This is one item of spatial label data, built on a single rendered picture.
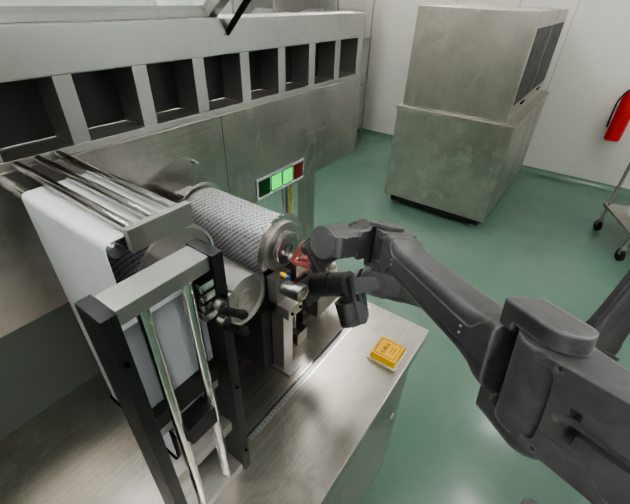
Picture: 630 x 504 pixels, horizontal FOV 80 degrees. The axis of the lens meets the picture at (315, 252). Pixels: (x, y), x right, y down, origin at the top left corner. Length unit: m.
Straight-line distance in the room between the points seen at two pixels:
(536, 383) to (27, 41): 0.83
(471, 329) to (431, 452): 1.65
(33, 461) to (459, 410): 1.76
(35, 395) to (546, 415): 0.99
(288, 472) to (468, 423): 1.39
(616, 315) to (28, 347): 1.17
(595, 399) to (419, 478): 1.66
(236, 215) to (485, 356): 0.61
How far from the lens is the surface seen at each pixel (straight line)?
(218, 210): 0.87
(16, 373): 1.03
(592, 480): 0.33
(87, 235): 0.59
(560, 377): 0.32
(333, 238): 0.61
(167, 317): 0.52
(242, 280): 0.77
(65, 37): 0.86
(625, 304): 0.91
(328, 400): 0.98
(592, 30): 5.04
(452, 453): 2.04
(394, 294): 0.82
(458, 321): 0.41
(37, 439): 1.08
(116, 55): 0.90
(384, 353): 1.05
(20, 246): 0.89
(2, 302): 0.93
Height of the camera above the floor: 1.71
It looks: 35 degrees down
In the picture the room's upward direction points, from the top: 2 degrees clockwise
